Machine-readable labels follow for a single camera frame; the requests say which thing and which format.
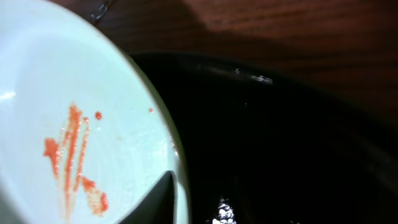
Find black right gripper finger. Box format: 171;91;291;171
121;170;176;224

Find light green plate ketchup streaks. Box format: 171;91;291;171
1;1;192;223

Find round black tray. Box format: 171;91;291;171
132;53;397;223

